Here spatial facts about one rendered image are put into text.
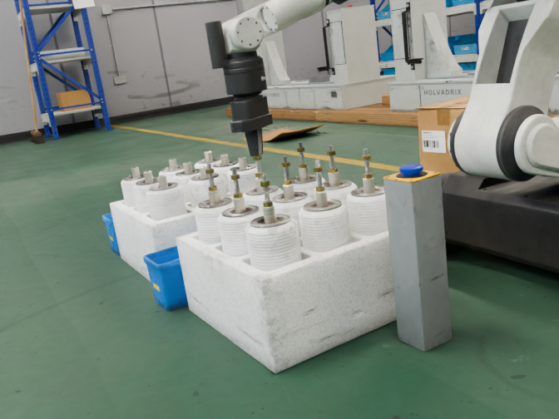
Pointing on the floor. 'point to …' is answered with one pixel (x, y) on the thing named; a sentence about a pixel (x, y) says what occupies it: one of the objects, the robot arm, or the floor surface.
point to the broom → (31, 86)
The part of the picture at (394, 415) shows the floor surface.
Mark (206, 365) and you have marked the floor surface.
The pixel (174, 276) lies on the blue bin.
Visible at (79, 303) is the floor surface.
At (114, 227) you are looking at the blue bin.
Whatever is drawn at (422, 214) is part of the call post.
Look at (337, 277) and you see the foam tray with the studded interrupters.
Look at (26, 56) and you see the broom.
